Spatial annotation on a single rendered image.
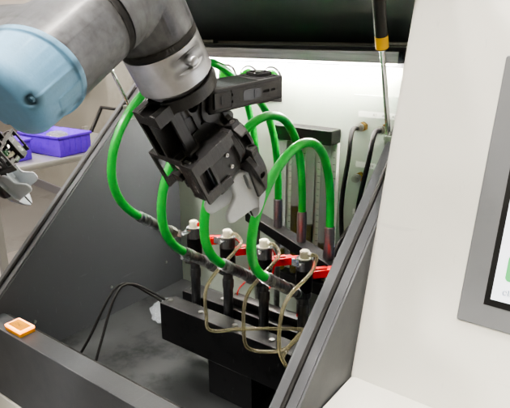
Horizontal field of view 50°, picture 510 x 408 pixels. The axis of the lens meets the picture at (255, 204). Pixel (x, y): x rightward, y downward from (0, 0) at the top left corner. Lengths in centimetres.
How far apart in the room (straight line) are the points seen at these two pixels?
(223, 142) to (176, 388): 64
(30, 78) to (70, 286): 90
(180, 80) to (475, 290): 48
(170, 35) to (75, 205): 78
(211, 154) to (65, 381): 57
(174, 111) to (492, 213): 44
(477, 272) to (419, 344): 13
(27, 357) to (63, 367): 11
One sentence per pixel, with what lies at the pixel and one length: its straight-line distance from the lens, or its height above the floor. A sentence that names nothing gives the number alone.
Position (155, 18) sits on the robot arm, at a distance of 48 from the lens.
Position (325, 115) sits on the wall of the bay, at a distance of 112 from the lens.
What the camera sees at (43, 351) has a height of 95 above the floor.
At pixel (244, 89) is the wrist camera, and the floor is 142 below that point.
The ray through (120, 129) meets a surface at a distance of 85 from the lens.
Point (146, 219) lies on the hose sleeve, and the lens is 91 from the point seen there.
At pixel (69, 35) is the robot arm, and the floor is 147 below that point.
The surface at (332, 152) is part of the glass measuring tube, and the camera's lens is 111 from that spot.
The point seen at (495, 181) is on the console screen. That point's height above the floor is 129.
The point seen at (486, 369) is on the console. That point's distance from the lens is 80.
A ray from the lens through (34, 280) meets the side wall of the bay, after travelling 121.
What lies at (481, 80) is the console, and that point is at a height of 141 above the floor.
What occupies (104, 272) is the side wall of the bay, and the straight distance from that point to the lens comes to 131.
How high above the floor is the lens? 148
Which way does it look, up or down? 18 degrees down
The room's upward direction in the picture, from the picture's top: straight up
